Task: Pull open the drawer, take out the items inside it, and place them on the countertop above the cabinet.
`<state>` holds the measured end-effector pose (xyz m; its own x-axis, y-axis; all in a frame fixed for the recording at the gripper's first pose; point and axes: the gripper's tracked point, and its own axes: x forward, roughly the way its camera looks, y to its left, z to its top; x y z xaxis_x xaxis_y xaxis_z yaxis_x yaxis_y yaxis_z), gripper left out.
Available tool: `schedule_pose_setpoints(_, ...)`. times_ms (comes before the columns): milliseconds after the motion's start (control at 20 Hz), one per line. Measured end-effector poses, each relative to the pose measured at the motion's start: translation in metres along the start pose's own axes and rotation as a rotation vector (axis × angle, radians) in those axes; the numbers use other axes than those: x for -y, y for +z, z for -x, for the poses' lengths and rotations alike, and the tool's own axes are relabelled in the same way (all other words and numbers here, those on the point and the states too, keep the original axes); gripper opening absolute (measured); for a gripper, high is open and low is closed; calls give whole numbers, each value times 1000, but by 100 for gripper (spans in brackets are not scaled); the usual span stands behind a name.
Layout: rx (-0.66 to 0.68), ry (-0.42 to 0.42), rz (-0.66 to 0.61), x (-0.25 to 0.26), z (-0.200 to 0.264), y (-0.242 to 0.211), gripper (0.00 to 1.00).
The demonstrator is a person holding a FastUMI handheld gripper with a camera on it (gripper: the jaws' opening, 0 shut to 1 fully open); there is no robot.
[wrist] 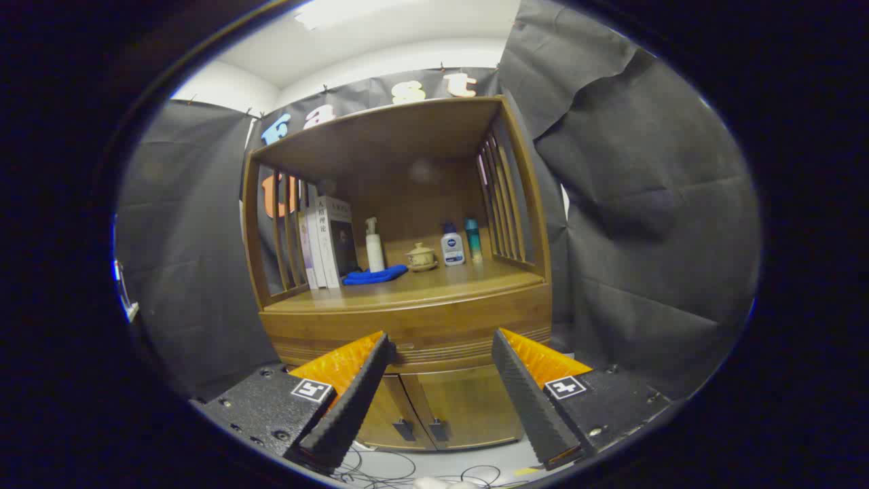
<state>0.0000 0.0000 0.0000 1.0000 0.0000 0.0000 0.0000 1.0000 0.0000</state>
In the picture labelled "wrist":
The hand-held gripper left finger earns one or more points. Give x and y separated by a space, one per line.
353 407

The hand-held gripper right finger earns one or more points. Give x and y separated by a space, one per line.
529 407

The wooden cabinet door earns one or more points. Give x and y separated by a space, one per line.
387 411
468 407

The wooden countertop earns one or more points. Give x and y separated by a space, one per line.
461 282

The wooden cabinet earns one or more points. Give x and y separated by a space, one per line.
421 197

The yellow floor tape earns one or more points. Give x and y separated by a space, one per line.
526 471

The blue cloth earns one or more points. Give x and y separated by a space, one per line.
373 276

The white pump bottle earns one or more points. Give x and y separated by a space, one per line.
375 255

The pale purple book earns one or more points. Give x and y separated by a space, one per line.
305 258

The plain white book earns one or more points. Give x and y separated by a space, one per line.
313 251

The beige lidded tea cup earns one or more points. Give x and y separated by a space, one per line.
421 258

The white book with portrait cover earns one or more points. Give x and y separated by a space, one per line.
326 238

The white lotion bottle blue cap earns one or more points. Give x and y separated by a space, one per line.
453 250

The teal bottle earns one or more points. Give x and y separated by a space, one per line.
474 241

